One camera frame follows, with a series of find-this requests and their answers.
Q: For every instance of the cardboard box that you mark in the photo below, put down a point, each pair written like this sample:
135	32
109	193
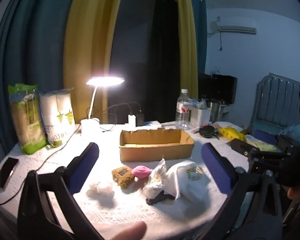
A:
155	153

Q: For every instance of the white ribbed cloth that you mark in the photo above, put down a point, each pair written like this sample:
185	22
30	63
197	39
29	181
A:
180	180

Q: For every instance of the brown plush pouch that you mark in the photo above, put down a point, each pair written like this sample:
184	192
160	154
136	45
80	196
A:
123	177

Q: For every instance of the white paper cup pack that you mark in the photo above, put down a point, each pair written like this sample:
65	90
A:
57	120

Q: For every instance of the black monitor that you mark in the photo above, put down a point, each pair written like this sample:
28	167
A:
222	87

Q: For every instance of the white desk lamp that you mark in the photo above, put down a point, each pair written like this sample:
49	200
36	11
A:
90	127

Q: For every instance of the black smartphone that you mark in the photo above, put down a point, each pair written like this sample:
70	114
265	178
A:
5	172

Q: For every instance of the black round pouch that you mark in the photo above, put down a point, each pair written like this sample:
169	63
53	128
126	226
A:
207	132

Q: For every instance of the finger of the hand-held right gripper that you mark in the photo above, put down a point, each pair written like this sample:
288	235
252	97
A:
242	147
265	136

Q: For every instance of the clear water bottle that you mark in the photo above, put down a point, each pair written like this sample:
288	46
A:
182	120

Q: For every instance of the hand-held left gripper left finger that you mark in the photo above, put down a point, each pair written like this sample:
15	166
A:
86	162

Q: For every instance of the white charger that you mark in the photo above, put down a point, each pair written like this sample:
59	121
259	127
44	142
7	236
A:
132	122

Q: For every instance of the steel thermos mug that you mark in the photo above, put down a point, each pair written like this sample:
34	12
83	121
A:
215	112

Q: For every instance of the pale blue tissue packet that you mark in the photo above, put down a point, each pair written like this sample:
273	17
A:
198	104

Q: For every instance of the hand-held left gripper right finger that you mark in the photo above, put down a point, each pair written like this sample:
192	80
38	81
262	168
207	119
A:
215	167

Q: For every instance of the wide teal curtain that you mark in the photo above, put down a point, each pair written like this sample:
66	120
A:
40	42

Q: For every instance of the dark glass door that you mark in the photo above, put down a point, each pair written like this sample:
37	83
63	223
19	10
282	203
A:
145	55

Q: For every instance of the narrow yellow curtain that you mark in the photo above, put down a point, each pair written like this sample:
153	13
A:
187	42

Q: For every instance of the grey metal bed frame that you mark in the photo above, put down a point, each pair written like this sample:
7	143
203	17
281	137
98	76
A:
277	100

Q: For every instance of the pale yellow packet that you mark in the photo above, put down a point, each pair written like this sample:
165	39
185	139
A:
267	147

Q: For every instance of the person's left hand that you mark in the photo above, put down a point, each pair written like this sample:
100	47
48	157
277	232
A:
130	232

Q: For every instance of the small colourful printed pouch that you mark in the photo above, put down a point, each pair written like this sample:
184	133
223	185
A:
194	173

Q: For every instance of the green paper cup pack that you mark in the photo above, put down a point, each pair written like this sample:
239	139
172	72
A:
27	120

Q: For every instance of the wide yellow curtain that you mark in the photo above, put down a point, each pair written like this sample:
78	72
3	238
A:
90	42

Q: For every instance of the narrow teal curtain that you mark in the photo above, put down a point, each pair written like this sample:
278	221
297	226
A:
201	30

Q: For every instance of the white flat box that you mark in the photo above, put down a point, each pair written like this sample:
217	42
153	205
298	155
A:
152	124

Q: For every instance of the white perforated basket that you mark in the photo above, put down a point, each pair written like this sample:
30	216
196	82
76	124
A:
200	117

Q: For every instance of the pink plush toy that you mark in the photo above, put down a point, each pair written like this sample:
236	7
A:
141	172

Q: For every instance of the white textured tablecloth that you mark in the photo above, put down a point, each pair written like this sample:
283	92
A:
165	217

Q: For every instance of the person's right hand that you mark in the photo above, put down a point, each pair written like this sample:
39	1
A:
293	193

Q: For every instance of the white air conditioner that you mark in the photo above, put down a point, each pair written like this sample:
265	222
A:
237	29

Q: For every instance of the white knit item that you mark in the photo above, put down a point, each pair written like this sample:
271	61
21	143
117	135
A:
155	180

